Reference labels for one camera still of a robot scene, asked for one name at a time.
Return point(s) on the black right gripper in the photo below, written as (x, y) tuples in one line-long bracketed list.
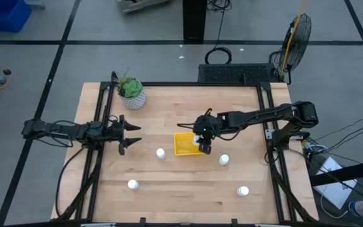
[(208, 126)]

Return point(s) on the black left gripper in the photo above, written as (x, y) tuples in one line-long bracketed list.
[(115, 130)]

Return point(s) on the white pill bottle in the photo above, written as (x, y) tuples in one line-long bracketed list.
[(242, 190), (196, 140), (133, 184), (223, 159), (160, 153)]

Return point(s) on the yellow plastic slotted basket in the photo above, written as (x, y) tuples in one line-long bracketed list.
[(183, 143)]

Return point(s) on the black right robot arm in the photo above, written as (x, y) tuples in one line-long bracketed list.
[(263, 115)]

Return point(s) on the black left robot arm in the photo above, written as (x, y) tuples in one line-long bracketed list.
[(61, 130)]

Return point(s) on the succulent in white patterned pot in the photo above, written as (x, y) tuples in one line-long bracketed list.
[(133, 100)]

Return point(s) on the black perforated computer case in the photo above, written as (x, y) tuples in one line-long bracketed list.
[(232, 73)]

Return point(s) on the white power strip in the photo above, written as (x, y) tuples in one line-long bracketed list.
[(314, 147)]

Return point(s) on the black upright pillar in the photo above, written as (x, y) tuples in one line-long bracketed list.
[(194, 19)]

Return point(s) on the black floor fan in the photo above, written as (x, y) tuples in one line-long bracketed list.
[(298, 41)]

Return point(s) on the grey flat object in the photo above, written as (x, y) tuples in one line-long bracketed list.
[(137, 4)]

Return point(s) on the black round knob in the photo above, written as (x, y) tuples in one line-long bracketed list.
[(7, 72)]

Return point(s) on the black metal beam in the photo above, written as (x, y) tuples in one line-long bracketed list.
[(342, 173)]

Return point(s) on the white laptop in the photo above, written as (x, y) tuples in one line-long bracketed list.
[(336, 189)]

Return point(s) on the blue plastic bin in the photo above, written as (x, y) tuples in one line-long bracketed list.
[(2, 14)]

